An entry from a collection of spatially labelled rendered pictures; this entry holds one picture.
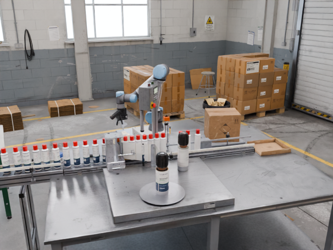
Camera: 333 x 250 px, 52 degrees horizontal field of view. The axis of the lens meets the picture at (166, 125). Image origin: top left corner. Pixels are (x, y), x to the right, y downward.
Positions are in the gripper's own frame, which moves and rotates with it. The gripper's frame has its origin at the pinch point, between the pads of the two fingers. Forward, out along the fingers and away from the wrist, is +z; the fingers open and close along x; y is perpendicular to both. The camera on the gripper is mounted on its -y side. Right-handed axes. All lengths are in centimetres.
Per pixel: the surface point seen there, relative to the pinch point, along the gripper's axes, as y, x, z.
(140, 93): -3, -52, -45
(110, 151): -35, -62, -7
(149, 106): 1, -57, -35
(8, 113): -57, 342, 66
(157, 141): 7, -61, -6
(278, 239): 83, -132, 75
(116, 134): -28, -58, -17
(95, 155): -42, -46, 1
